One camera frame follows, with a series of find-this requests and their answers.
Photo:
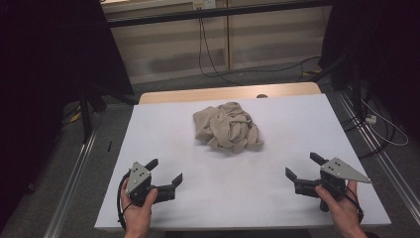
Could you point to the person's left hand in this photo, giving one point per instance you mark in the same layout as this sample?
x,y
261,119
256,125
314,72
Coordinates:
x,y
137,218

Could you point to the small black floor object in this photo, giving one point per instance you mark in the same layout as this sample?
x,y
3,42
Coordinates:
x,y
109,146

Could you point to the black metal stand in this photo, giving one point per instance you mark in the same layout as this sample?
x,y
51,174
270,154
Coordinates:
x,y
355,86
86,115

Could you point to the white wall socket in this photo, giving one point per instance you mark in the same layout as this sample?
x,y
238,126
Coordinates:
x,y
204,4

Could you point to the black curtain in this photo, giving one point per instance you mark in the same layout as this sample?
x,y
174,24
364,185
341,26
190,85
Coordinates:
x,y
379,49
43,66

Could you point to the beige pants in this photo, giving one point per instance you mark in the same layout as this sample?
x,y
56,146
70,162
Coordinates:
x,y
228,127

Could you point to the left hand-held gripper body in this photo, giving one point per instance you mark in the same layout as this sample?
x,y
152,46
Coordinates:
x,y
138,178

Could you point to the yellow floor tape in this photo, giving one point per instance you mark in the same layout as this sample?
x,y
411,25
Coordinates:
x,y
314,71
76,117

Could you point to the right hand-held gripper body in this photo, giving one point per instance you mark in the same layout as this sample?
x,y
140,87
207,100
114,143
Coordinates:
x,y
336,172

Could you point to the white power strip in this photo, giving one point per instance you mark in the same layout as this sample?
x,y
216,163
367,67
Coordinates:
x,y
371,119

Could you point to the person's right hand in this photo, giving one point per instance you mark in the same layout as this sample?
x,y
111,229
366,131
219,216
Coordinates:
x,y
346,211

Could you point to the white table board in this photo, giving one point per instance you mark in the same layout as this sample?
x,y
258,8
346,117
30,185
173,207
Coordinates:
x,y
185,155

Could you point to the wooden table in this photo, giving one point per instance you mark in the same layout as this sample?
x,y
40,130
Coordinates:
x,y
204,94

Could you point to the aluminium floor rail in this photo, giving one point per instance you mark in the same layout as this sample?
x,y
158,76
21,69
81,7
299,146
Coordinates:
x,y
386,162
71,188

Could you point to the black horizontal bar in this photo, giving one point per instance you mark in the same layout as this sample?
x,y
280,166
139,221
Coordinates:
x,y
211,13

